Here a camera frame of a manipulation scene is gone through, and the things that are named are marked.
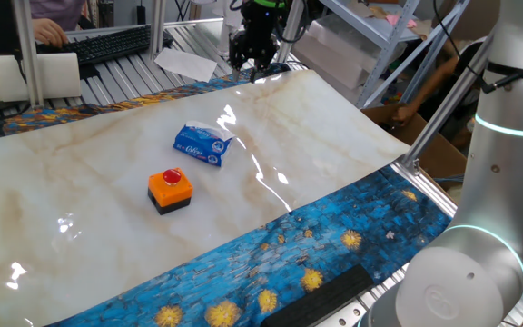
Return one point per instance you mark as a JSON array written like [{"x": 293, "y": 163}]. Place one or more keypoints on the white paper sheet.
[{"x": 184, "y": 63}]

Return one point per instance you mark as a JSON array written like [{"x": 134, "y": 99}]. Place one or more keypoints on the white paper napkin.
[{"x": 207, "y": 126}]

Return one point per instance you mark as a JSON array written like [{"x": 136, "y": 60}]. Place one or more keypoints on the starry night print cloth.
[{"x": 334, "y": 236}]

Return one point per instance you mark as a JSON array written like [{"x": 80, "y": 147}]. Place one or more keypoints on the colourful toy pile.
[{"x": 391, "y": 97}]

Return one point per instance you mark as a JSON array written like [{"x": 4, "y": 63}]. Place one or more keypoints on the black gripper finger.
[
  {"x": 259, "y": 69},
  {"x": 237, "y": 68}
]

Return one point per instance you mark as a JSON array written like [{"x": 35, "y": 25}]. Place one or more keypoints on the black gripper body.
[{"x": 257, "y": 36}]

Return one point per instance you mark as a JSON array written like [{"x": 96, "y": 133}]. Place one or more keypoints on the grey metal shelf rack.
[{"x": 386, "y": 59}]

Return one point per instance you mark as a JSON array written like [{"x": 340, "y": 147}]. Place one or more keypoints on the typing person's hand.
[{"x": 50, "y": 32}]

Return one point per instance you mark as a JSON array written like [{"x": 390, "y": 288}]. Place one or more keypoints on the pink paper scrap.
[{"x": 397, "y": 19}]

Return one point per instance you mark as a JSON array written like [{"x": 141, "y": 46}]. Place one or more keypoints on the white foam box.
[
  {"x": 357, "y": 36},
  {"x": 329, "y": 63}
]

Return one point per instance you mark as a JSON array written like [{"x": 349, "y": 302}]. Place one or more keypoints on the blue tissue pack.
[{"x": 198, "y": 146}]

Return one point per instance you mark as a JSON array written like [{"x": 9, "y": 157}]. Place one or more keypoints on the aluminium frame strut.
[{"x": 434, "y": 122}]

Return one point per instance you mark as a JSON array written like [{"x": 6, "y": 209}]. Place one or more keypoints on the person in purple shirt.
[{"x": 57, "y": 8}]

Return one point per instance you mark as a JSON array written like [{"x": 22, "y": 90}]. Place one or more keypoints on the orange emergency button box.
[{"x": 170, "y": 195}]

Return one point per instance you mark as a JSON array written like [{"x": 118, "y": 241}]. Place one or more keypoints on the brown cardboard box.
[{"x": 438, "y": 159}]

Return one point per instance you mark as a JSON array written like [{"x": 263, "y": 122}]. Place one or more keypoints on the white flat box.
[{"x": 57, "y": 75}]

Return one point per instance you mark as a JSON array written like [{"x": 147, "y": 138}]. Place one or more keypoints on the aluminium frame post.
[
  {"x": 157, "y": 27},
  {"x": 27, "y": 54}
]

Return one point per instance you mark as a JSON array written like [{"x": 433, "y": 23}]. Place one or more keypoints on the black foam block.
[{"x": 320, "y": 300}]

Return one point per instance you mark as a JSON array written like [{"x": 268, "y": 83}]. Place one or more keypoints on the black computer keyboard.
[{"x": 116, "y": 43}]

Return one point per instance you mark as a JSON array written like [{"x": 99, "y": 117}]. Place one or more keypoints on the glossy marble pattern sheet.
[{"x": 84, "y": 227}]

